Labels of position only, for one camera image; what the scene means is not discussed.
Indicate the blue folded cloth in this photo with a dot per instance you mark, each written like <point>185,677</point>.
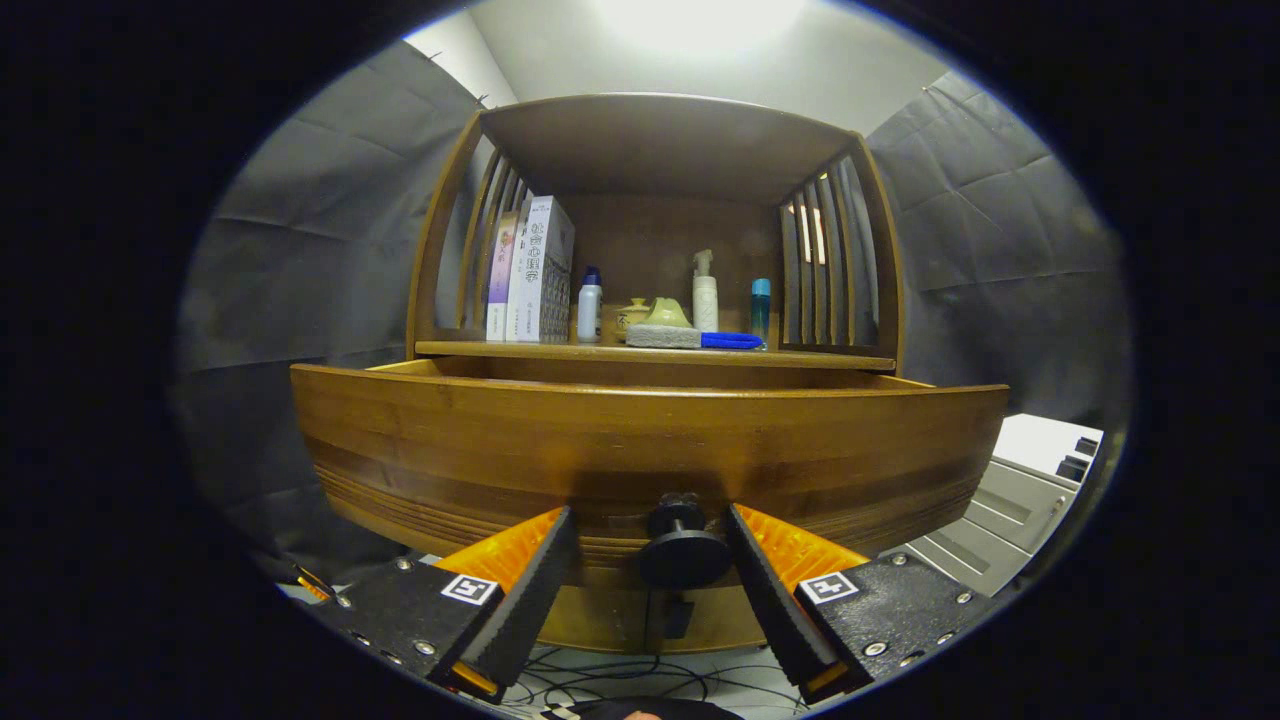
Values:
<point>735,341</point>

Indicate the thick white patterned book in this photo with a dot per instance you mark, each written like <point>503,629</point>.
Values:
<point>535,270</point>

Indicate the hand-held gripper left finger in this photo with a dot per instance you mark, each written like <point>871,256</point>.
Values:
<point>525,600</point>

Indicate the brown wooden drawer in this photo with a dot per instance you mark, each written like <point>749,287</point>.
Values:
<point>500,440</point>

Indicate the brown wooden cabinet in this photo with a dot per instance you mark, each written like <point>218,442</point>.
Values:
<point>660,140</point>

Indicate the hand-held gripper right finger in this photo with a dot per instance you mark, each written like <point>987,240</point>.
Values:
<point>770,600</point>

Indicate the yellow lidded teacup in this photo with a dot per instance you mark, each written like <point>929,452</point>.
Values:
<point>632,318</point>

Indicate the white pump bottle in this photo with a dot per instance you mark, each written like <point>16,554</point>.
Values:
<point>705,300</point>

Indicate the white bottle blue cap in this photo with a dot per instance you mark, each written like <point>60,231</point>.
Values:
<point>590,315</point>

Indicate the purple book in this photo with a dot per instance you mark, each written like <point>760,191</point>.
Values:
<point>499,280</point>

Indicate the clear bottle teal cap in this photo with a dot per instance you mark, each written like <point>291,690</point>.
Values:
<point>761,310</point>

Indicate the black round drawer knob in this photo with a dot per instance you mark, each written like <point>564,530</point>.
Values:
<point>685,560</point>

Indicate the wooden cabinet door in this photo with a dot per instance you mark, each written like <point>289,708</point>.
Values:
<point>725,620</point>
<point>600,620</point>

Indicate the orange black striped object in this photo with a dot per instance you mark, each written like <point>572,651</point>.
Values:
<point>310,583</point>

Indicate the brown wooden countertop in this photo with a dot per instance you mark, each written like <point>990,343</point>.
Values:
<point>560,350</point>

